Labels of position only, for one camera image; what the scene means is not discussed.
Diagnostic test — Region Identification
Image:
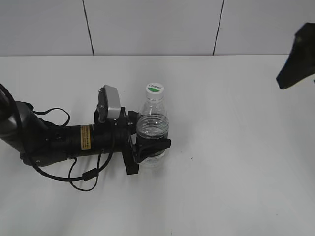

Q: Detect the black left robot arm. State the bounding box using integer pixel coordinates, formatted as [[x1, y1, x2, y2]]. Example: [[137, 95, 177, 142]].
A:
[[0, 85, 171, 175]]

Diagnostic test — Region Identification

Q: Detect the black camera cable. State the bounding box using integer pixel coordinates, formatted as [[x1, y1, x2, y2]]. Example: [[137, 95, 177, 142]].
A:
[[22, 108, 116, 192]]

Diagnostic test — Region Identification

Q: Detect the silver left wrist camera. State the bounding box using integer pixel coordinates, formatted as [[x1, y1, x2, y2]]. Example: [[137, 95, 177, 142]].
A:
[[97, 85, 121, 123]]

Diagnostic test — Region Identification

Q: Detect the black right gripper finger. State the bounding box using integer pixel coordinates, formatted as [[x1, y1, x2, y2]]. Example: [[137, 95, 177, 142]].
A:
[[276, 22, 315, 90]]

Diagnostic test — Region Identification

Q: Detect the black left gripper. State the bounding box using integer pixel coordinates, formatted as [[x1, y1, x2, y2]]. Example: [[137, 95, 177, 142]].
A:
[[114, 108, 171, 175]]

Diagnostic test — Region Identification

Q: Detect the white bottle cap green logo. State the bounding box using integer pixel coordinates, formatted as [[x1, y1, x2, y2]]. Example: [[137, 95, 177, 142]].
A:
[[146, 83, 164, 100]]

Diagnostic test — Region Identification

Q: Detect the clear water bottle green label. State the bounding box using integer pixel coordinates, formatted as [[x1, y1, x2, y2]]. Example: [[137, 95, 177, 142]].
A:
[[136, 96, 169, 168]]

